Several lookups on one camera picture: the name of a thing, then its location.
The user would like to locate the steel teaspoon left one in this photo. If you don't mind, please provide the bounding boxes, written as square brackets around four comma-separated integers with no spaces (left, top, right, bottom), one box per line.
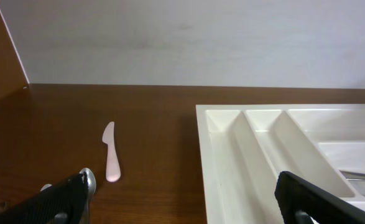
[40,184,52,191]

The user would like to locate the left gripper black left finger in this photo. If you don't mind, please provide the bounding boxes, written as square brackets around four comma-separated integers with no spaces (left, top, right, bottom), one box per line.
[0,173,88,224]

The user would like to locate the pink plastic knife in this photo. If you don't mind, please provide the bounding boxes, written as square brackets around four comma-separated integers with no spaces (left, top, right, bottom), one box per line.
[102,121,121,182]

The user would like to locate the steel teaspoon one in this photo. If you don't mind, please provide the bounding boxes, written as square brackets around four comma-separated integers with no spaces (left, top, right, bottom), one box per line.
[80,168,96,224]
[40,184,52,191]

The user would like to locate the white plastic cutlery tray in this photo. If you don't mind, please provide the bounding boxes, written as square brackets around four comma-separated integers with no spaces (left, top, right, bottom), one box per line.
[196,104,365,223]

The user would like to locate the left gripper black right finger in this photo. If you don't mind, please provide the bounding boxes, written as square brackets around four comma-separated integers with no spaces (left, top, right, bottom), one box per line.
[274,171,365,224]

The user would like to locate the steel teaspoon right one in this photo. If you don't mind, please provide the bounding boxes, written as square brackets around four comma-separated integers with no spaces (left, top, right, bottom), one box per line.
[80,168,96,224]

